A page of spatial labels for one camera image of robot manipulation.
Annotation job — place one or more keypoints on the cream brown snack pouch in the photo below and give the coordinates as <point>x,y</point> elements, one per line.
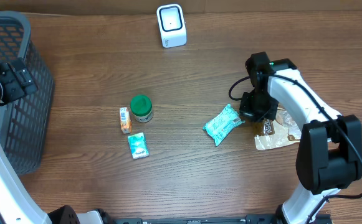
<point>280,132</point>

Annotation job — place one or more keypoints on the teal snack packet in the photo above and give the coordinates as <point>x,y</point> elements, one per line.
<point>220,126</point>

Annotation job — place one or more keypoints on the small teal tissue pack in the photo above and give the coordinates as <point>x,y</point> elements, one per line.
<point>138,146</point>

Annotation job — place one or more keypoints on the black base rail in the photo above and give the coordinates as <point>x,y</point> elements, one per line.
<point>193,220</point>

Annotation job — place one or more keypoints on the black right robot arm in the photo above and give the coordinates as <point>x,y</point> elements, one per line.
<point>329,157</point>

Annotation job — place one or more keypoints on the grey plastic mesh basket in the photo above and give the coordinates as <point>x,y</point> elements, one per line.
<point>24,122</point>

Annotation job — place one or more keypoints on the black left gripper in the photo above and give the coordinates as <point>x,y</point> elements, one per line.
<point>10,73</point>

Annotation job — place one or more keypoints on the white barcode scanner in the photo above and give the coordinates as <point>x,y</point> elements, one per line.
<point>171,25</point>

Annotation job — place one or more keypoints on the small orange carton box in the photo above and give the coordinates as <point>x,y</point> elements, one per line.
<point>125,120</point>

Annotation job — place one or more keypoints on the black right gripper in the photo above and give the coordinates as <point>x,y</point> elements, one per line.
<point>248,111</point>

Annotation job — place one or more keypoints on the green lid seasoning jar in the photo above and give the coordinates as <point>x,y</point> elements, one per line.
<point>142,108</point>

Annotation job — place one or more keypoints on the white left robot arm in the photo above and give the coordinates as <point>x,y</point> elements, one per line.
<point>16,205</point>

